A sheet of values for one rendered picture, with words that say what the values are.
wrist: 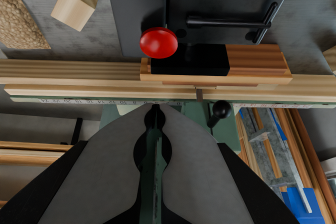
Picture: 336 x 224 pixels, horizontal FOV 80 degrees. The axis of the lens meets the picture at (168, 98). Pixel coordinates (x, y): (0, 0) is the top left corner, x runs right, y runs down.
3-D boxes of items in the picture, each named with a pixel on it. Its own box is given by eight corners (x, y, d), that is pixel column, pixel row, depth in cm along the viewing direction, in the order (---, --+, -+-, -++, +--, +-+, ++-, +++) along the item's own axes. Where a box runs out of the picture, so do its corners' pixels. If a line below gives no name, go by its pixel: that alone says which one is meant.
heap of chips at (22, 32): (14, -12, 24) (7, -3, 23) (51, 48, 33) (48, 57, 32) (-46, -14, 24) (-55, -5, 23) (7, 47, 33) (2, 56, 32)
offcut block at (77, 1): (86, 12, 27) (80, 32, 25) (59, -4, 25) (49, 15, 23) (101, -11, 25) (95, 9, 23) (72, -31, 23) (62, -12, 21)
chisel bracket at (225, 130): (231, 92, 28) (243, 152, 24) (209, 130, 40) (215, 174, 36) (179, 90, 28) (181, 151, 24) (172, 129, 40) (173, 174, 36)
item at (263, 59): (278, 44, 32) (288, 69, 29) (273, 51, 33) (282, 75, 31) (148, 39, 31) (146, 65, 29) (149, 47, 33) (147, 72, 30)
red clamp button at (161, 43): (179, 24, 15) (179, 34, 15) (176, 53, 18) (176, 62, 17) (138, 23, 15) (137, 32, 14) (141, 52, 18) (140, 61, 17)
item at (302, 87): (334, 74, 39) (346, 97, 36) (327, 81, 40) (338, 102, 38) (14, 66, 37) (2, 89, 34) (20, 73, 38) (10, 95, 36)
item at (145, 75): (282, 51, 33) (293, 78, 31) (277, 58, 35) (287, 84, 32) (142, 47, 33) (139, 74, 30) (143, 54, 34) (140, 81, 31)
